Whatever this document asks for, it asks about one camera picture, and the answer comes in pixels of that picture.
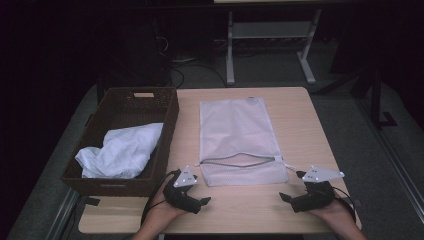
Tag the brown woven basket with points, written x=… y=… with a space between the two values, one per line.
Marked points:
x=116 y=100

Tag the white shirt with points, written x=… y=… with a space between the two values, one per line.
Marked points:
x=123 y=150

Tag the person's left hand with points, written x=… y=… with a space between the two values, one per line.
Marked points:
x=165 y=210

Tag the white metal desk frame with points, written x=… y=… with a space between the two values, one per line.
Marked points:
x=230 y=50

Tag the metal floor rail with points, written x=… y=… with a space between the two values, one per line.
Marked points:
x=63 y=213
x=400 y=166

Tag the white mesh laundry bag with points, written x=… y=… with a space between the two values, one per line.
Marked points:
x=233 y=126

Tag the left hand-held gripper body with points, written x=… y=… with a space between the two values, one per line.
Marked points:
x=181 y=196

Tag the black metal stand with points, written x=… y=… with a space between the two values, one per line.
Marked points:
x=376 y=100

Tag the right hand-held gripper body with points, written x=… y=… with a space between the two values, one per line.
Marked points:
x=316 y=198

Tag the person's right hand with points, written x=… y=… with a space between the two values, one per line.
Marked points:
x=333 y=211

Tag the black table bracket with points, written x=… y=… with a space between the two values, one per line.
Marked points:
x=92 y=201

